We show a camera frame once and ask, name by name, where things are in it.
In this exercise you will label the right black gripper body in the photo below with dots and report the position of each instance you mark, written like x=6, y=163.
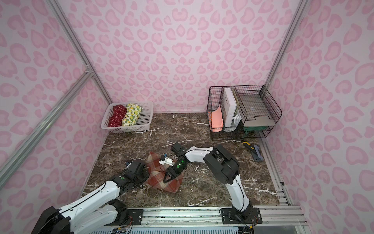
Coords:
x=174, y=171

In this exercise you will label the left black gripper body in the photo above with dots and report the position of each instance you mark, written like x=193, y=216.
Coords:
x=141, y=171

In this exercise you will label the red plaid skirt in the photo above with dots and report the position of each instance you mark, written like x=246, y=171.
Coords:
x=157, y=173

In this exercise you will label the white plastic basket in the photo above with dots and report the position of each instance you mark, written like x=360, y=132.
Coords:
x=143, y=123

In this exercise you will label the lemon print skirt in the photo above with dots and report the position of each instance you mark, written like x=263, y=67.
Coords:
x=133, y=114

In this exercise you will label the red polka dot skirt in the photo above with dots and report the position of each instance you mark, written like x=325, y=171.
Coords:
x=119, y=112

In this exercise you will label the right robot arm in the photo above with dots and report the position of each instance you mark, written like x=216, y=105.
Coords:
x=223, y=165

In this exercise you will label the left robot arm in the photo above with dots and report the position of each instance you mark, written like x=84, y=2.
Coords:
x=99, y=208

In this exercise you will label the pink folder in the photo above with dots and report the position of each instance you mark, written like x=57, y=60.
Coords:
x=216, y=120

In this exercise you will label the yellow black utility knife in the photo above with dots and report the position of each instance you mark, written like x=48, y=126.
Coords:
x=254, y=149

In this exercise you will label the white book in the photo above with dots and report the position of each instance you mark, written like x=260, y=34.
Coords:
x=230, y=105

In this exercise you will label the grey paper tray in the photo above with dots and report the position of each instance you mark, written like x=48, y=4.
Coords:
x=256, y=112

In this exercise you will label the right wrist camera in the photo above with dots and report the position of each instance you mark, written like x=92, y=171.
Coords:
x=165, y=160

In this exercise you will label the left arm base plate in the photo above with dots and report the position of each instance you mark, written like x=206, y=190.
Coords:
x=125, y=216

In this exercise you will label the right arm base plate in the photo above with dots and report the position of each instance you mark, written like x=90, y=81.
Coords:
x=233, y=216

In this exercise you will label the black wire desk organizer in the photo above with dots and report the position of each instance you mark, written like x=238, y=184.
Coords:
x=236, y=112

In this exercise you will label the aluminium frame rail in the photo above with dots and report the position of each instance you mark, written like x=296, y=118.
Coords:
x=178, y=217

